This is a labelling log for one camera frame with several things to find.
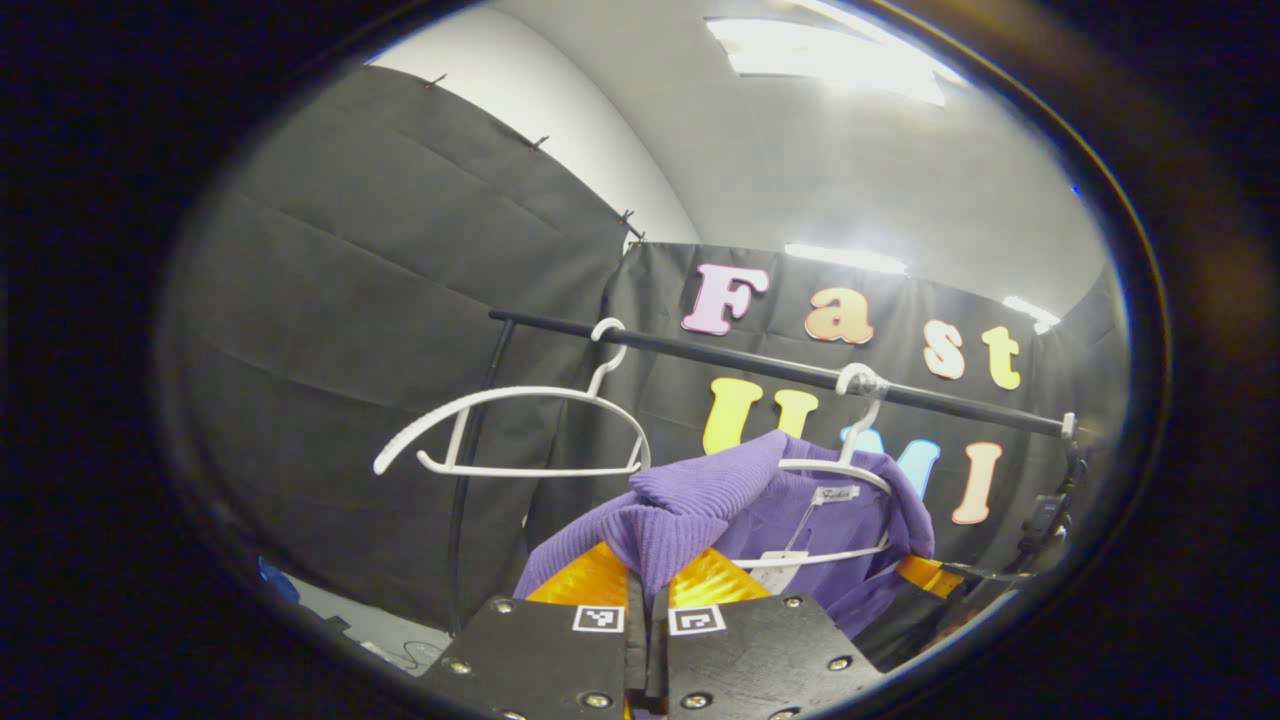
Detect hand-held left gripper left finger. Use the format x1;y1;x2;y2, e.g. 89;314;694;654
415;540;647;720

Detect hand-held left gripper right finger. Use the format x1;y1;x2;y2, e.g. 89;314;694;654
648;547;886;720

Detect purple knit jacket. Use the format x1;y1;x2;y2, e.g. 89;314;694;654
512;430;936;641

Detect white plastic hanger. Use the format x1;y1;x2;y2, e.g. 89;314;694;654
730;362;894;571
373;317;653;479

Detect black metal clothes rack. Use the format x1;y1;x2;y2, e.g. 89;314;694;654
445;308;1089;636

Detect ceiling light panel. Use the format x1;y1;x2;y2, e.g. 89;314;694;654
705;15;949;107
1003;296;1061;335

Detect blue object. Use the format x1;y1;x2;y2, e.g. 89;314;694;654
258;558;301;604

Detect black backdrop cloth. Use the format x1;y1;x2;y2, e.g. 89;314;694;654
160;65;1131;641

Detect black floor cable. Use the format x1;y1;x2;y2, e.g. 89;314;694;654
360;640;441;673

